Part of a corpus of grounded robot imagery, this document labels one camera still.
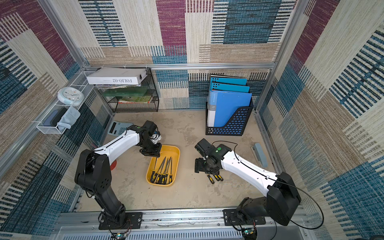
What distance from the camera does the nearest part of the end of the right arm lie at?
565 mm

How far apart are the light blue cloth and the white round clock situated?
0.03 meters

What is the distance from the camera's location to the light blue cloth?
66cm

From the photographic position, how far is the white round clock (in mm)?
733

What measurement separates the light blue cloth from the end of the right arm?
1.91 feet
